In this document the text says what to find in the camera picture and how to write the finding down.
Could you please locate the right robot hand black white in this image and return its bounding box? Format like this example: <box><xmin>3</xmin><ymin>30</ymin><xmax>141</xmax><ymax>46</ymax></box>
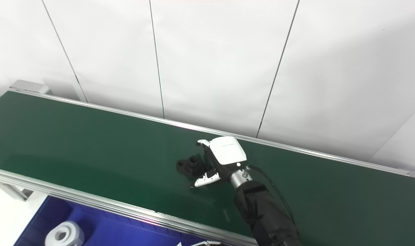
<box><xmin>194</xmin><ymin>136</ymin><xmax>248</xmax><ymax>188</ymax></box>

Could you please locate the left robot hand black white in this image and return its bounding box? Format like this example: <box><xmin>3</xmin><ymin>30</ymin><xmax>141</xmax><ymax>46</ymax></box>
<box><xmin>177</xmin><ymin>240</ymin><xmax>226</xmax><ymax>246</ymax></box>

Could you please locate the black flange part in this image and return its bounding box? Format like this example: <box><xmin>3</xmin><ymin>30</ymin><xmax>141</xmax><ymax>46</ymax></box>
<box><xmin>176</xmin><ymin>155</ymin><xmax>209</xmax><ymax>177</ymax></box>

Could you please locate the blue bin with white part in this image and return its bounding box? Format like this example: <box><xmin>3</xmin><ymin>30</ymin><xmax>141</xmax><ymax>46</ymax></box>
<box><xmin>13</xmin><ymin>195</ymin><xmax>210</xmax><ymax>246</ymax></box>

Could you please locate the green conveyor belt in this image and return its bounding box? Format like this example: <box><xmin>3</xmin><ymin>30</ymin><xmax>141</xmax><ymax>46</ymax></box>
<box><xmin>0</xmin><ymin>88</ymin><xmax>415</xmax><ymax>246</ymax></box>
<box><xmin>0</xmin><ymin>91</ymin><xmax>415</xmax><ymax>246</ymax></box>

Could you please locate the white block part with hole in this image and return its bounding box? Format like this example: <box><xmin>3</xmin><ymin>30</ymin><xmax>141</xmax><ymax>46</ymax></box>
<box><xmin>45</xmin><ymin>221</ymin><xmax>86</xmax><ymax>246</ymax></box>

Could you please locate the aluminium conveyor leg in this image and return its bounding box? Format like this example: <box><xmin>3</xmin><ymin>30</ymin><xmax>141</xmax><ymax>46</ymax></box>
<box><xmin>0</xmin><ymin>180</ymin><xmax>34</xmax><ymax>202</ymax></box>

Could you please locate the grey conveyor end box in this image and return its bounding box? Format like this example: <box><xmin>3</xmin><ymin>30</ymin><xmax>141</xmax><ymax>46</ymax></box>
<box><xmin>9</xmin><ymin>80</ymin><xmax>53</xmax><ymax>96</ymax></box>

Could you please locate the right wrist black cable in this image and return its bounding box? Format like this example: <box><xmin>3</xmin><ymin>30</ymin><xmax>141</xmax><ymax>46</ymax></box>
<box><xmin>248</xmin><ymin>164</ymin><xmax>297</xmax><ymax>234</ymax></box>

